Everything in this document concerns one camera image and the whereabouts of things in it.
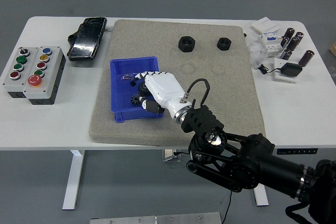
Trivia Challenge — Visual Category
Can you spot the white circuit breaker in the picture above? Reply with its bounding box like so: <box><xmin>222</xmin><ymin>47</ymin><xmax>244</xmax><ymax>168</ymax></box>
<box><xmin>258</xmin><ymin>31</ymin><xmax>284</xmax><ymax>57</ymax></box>

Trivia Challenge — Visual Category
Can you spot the blue plastic box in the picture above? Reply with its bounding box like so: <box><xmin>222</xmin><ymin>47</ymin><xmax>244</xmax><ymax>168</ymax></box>
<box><xmin>109</xmin><ymin>56</ymin><xmax>165</xmax><ymax>123</ymax></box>

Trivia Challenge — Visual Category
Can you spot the white table leg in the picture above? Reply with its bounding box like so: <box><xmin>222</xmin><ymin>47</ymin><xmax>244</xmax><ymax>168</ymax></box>
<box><xmin>62</xmin><ymin>150</ymin><xmax>85</xmax><ymax>211</ymax></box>
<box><xmin>253</xmin><ymin>184</ymin><xmax>269</xmax><ymax>207</ymax></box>

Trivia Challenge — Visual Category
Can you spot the crumpled clear plastic bag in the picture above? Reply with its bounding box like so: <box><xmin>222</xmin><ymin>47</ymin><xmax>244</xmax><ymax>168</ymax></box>
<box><xmin>248</xmin><ymin>39</ymin><xmax>269</xmax><ymax>70</ymax></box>

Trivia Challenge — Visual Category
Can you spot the black adapter cord with plug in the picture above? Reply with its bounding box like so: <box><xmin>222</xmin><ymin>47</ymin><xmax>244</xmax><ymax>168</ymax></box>
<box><xmin>258</xmin><ymin>65</ymin><xmax>283</xmax><ymax>76</ymax></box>

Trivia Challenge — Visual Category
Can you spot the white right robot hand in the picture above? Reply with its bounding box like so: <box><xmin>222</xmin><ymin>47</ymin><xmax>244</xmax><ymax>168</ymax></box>
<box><xmin>130</xmin><ymin>70</ymin><xmax>191</xmax><ymax>121</ymax></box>

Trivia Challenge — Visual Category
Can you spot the glossy black flat device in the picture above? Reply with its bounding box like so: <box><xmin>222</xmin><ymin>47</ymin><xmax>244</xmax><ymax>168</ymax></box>
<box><xmin>66</xmin><ymin>16</ymin><xmax>108</xmax><ymax>62</ymax></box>

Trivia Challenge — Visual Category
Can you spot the large black hex nut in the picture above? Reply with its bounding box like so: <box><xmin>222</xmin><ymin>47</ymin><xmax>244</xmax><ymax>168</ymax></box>
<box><xmin>177</xmin><ymin>36</ymin><xmax>195</xmax><ymax>52</ymax></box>

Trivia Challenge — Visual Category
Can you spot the table height control panel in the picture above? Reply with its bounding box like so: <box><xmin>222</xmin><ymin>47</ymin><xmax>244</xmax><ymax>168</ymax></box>
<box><xmin>277</xmin><ymin>148</ymin><xmax>318</xmax><ymax>155</ymax></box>

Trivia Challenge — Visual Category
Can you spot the white square plate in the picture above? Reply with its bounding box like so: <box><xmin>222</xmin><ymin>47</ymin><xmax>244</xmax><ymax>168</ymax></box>
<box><xmin>272</xmin><ymin>58</ymin><xmax>300</xmax><ymax>84</ymax></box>

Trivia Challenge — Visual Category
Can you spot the small black hex nut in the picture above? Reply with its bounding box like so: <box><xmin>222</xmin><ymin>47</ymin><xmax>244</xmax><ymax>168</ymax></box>
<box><xmin>216</xmin><ymin>37</ymin><xmax>233</xmax><ymax>51</ymax></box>

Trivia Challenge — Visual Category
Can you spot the black power adapter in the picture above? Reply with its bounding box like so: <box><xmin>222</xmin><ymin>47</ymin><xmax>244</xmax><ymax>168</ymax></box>
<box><xmin>280</xmin><ymin>62</ymin><xmax>303</xmax><ymax>78</ymax></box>

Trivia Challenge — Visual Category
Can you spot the grey-brown mat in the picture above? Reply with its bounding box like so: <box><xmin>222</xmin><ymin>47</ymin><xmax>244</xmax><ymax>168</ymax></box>
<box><xmin>88</xmin><ymin>19</ymin><xmax>266</xmax><ymax>147</ymax></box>

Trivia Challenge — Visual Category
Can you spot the white wall switch plate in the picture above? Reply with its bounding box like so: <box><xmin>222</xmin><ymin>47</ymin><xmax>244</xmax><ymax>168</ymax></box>
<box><xmin>251</xmin><ymin>17</ymin><xmax>279</xmax><ymax>34</ymax></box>

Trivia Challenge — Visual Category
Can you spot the grey four-button control box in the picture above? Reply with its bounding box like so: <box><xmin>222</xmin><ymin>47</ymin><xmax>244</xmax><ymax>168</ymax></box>
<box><xmin>2</xmin><ymin>47</ymin><xmax>40</xmax><ymax>99</ymax></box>

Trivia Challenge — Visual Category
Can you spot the grey emergency-stop control box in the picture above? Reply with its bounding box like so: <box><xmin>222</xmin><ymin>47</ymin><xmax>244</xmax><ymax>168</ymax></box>
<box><xmin>23</xmin><ymin>46</ymin><xmax>66</xmax><ymax>105</ymax></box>

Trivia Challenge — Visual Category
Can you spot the grey metal plate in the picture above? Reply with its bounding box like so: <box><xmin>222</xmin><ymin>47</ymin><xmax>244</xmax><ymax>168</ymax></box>
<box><xmin>89</xmin><ymin>211</ymin><xmax>223</xmax><ymax>224</ymax></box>

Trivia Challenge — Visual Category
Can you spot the thin black cable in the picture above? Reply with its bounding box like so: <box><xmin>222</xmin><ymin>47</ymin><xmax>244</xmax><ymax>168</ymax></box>
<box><xmin>223</xmin><ymin>191</ymin><xmax>233</xmax><ymax>224</ymax></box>

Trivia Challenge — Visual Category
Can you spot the table control box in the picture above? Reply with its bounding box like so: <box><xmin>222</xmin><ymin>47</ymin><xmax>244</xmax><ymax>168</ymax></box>
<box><xmin>161</xmin><ymin>150</ymin><xmax>182</xmax><ymax>162</ymax></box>

